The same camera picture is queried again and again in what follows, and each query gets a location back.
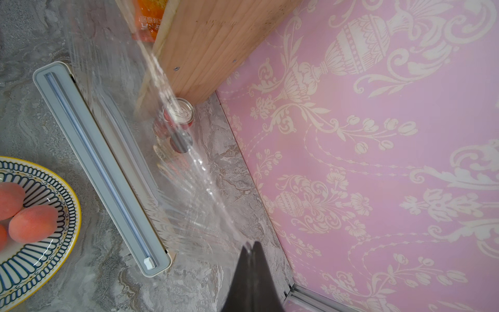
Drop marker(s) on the wooden two-tier shelf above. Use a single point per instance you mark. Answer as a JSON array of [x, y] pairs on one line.
[[200, 44]]

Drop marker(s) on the beige plastic wrap dispenser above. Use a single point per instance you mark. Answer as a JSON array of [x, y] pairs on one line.
[[59, 90]]

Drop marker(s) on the peach fruit pile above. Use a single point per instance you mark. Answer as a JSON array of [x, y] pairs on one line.
[[26, 225]]

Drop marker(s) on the orange snack bag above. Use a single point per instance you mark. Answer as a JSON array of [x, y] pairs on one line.
[[148, 17]]

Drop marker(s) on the small brown spice jar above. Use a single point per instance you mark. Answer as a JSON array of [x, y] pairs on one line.
[[173, 148]]

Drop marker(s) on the red soda can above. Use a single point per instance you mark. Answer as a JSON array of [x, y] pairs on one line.
[[174, 117]]

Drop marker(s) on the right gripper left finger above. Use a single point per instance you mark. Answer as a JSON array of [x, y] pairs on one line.
[[239, 297]]

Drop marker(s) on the patterned plate with peaches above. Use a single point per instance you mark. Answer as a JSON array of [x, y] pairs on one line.
[[25, 268]]

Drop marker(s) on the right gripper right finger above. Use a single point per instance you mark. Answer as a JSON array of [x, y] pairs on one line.
[[265, 297]]

